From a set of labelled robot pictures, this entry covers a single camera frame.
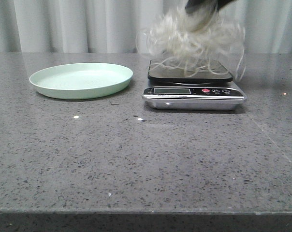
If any white vermicelli noodle bundle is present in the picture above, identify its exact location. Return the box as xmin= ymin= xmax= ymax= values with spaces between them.
xmin=135 ymin=6 xmax=246 ymax=81

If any white pleated curtain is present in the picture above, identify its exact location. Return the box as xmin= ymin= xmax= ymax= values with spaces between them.
xmin=0 ymin=0 xmax=292 ymax=54

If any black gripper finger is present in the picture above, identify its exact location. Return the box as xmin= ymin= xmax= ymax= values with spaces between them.
xmin=185 ymin=0 xmax=233 ymax=15

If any light green round plate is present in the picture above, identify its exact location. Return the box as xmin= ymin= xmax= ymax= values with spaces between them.
xmin=29 ymin=63 xmax=133 ymax=100

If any black silver kitchen scale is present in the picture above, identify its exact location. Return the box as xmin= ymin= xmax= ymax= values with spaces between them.
xmin=142 ymin=59 xmax=247 ymax=111

